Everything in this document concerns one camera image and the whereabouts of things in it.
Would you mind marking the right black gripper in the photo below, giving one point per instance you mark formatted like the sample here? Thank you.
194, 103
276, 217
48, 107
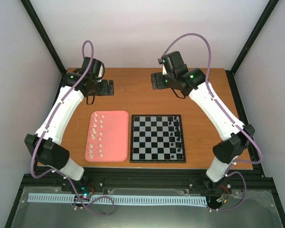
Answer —
159, 84

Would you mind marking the black white chessboard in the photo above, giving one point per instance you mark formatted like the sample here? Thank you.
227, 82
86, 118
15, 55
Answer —
150, 141

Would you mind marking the light blue cable duct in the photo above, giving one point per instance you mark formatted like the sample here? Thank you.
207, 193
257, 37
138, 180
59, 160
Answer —
121, 200

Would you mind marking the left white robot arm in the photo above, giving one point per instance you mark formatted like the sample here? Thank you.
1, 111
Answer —
45, 144

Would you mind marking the black king piece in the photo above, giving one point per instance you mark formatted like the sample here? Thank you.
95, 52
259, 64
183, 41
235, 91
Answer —
177, 133

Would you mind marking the pink plastic tray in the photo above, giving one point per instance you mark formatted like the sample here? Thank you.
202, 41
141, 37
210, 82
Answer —
108, 141

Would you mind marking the black aluminium frame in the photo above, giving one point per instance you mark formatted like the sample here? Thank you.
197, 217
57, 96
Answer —
158, 178

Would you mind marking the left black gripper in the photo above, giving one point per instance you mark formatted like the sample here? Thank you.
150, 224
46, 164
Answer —
105, 91

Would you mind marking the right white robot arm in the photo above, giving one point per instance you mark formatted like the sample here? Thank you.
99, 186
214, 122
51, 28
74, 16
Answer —
234, 133

